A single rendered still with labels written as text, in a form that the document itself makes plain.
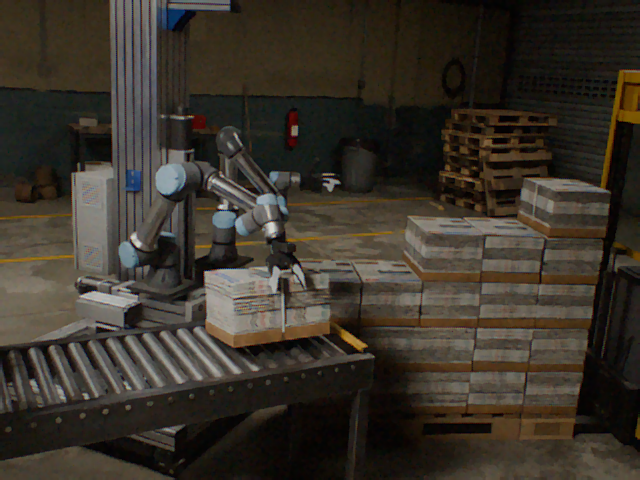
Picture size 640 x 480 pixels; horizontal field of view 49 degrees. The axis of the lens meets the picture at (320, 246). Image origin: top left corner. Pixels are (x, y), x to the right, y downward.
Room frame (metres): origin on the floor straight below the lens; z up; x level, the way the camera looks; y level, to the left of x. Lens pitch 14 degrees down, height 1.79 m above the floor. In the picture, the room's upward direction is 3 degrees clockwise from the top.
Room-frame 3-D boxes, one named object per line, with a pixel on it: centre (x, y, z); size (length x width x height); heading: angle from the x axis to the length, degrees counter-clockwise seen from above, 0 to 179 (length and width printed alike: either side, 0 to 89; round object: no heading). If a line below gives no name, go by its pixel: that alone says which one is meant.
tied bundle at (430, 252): (3.39, -0.60, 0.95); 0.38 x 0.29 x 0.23; 8
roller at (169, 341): (2.27, 0.45, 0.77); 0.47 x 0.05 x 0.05; 30
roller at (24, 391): (2.02, 0.90, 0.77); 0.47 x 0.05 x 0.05; 30
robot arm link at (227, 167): (3.55, 0.49, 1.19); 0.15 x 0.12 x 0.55; 2
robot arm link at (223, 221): (3.42, 0.48, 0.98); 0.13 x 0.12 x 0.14; 2
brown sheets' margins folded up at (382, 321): (3.37, -0.47, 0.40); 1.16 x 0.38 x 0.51; 98
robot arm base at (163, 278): (2.96, 0.68, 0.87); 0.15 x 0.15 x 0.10
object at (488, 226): (3.43, -0.89, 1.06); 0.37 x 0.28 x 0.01; 7
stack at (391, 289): (3.37, -0.47, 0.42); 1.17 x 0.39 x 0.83; 98
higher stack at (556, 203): (3.47, -1.19, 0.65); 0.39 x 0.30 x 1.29; 8
